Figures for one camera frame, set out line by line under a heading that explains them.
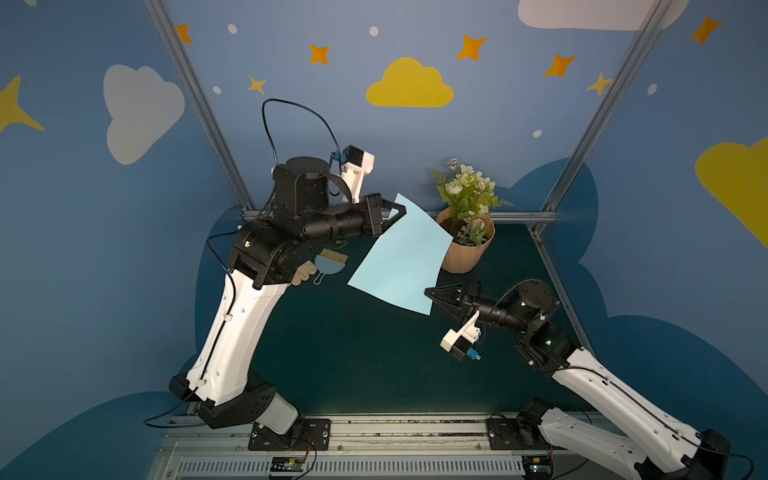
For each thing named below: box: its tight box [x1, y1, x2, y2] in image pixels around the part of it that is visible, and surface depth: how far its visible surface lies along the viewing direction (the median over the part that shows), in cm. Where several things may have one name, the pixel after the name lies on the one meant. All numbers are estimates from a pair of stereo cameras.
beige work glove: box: [287, 260, 317, 286], surface depth 109 cm
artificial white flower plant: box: [431, 158, 515, 247], surface depth 95 cm
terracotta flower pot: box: [436, 207, 495, 274], surface depth 100 cm
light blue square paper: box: [347, 192, 454, 316], surface depth 58 cm
